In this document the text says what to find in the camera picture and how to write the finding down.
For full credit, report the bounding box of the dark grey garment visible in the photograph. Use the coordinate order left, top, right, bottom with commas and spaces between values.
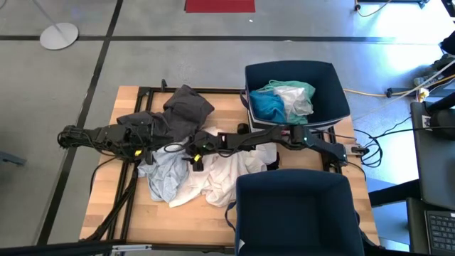
116, 84, 215, 143

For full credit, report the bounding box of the black coiled cable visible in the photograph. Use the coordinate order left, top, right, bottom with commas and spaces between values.
353, 127, 384, 169

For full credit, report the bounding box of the person's shoe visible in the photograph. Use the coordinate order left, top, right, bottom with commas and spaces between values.
430, 53, 455, 72

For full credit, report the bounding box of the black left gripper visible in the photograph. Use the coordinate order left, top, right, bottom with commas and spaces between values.
124, 120, 159, 166

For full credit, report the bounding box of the black stand foot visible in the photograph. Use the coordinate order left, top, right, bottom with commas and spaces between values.
368, 179, 420, 208

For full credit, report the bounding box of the navy white striped fabric bin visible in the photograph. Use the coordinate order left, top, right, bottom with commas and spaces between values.
240, 60, 352, 133
224, 169, 366, 256

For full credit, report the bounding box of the silver bracket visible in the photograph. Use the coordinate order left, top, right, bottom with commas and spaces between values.
112, 244, 153, 254

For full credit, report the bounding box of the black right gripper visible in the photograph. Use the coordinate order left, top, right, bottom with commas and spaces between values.
185, 130, 223, 173

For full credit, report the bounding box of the black rig crossbar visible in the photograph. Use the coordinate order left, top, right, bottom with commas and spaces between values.
0, 240, 235, 256

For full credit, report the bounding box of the black laptop keyboard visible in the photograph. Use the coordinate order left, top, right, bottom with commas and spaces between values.
406, 197, 455, 256

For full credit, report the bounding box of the black aluminium table frame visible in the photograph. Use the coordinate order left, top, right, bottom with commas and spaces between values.
80, 78, 356, 254

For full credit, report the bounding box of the teal cloth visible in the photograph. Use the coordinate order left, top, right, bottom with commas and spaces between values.
249, 90, 287, 124

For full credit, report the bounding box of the yellow floor cable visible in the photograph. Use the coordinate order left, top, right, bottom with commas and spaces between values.
343, 73, 455, 99

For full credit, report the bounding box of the red floor mat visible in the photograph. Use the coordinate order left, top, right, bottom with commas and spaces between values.
184, 0, 256, 14

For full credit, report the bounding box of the white round stand base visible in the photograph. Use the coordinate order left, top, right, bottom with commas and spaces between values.
31, 0, 79, 50

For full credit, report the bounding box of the white mesh garment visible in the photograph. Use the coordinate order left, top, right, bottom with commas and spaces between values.
273, 85, 314, 119

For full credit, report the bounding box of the green knit garment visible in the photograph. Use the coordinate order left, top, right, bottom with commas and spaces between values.
256, 79, 316, 125

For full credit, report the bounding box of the person's leg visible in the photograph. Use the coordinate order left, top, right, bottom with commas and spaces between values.
439, 30, 455, 56

